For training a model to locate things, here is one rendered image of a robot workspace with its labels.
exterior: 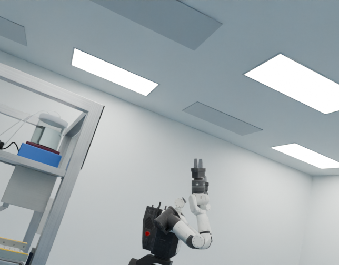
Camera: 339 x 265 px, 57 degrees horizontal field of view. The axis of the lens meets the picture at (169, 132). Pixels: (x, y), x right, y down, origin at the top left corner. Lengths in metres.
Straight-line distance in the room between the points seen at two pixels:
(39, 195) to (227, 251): 4.65
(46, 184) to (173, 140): 3.94
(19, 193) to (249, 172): 4.98
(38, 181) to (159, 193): 3.76
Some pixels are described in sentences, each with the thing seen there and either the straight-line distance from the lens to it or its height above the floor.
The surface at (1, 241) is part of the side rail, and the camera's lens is 1.91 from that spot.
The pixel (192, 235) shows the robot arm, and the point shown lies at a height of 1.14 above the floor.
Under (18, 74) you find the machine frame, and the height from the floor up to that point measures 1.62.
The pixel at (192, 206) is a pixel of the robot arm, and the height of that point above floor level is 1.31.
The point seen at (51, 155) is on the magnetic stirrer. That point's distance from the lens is 1.70.
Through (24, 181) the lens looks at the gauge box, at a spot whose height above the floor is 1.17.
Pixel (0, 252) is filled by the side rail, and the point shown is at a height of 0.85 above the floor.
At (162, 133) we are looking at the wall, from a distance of 5.51.
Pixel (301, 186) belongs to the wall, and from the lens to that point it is 7.04.
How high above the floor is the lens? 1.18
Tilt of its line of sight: 15 degrees up
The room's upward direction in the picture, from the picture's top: 17 degrees clockwise
